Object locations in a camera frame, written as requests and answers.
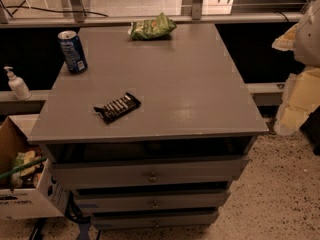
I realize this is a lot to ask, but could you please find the middle grey drawer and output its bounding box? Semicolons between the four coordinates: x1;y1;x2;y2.
75;189;230;213

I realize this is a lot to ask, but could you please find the black cable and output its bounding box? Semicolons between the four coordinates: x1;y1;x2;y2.
0;0;110;18

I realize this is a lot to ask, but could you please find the bottom grey drawer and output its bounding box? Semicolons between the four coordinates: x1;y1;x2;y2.
92;210;218;230

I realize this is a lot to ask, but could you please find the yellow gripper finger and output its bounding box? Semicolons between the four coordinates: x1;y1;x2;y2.
274;66;320;136
272;24;298;51

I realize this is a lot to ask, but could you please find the green chip bag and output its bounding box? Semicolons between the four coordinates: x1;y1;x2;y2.
128;13;177;40

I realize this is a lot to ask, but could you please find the top grey drawer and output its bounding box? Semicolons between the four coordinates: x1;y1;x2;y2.
50;156;249;189

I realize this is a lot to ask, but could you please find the black candy bar wrapper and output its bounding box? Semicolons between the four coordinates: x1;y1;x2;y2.
94;92;141;124

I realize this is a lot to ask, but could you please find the green stick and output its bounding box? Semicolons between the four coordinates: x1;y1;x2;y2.
0;157;47;180

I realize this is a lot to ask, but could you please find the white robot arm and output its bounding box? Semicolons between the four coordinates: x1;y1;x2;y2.
272;0;320;136

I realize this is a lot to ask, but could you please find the white pump bottle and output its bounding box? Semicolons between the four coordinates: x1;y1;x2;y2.
4;66;31;100

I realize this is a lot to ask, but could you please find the blue pepsi can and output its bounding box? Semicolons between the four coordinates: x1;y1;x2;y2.
58;30;88;73

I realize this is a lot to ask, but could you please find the grey drawer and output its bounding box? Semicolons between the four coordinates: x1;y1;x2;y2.
75;189;230;213
50;156;249;189
92;210;218;230

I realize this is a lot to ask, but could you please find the white cardboard box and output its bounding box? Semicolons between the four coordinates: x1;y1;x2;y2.
0;114;68;220

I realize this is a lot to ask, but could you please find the grey drawer cabinet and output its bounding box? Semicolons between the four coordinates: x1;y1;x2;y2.
30;24;267;221

